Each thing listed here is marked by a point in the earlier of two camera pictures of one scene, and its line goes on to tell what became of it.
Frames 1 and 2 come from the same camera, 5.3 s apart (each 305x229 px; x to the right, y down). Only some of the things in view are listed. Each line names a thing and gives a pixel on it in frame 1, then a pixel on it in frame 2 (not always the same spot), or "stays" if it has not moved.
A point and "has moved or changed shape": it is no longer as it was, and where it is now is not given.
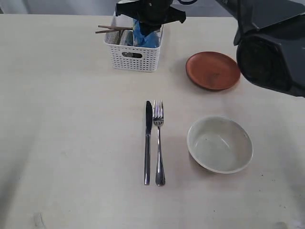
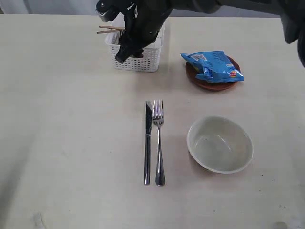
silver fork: (158, 119) stays
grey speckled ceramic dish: (219, 144) stays
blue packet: (151, 40) has moved or changed shape
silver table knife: (149, 129) stays
